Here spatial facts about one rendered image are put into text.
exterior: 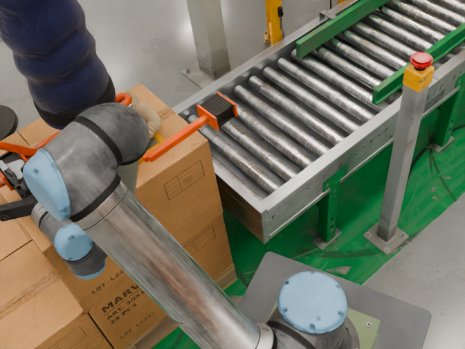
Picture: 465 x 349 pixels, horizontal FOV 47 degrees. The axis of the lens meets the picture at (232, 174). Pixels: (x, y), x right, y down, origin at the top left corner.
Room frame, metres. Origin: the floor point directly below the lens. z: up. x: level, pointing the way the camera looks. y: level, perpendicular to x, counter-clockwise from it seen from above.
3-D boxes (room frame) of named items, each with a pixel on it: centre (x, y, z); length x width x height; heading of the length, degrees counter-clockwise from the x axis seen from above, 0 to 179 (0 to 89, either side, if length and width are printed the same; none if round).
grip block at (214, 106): (1.17, 0.01, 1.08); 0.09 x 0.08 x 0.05; 34
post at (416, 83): (1.29, -0.66, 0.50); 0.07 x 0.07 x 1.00; 32
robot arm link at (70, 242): (0.82, 0.44, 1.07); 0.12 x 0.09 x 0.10; 34
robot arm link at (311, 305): (0.51, -0.12, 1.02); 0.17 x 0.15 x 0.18; 137
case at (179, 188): (1.20, 0.42, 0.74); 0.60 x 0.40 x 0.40; 122
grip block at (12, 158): (1.08, 0.61, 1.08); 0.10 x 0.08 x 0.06; 34
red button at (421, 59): (1.29, -0.66, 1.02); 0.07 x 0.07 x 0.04
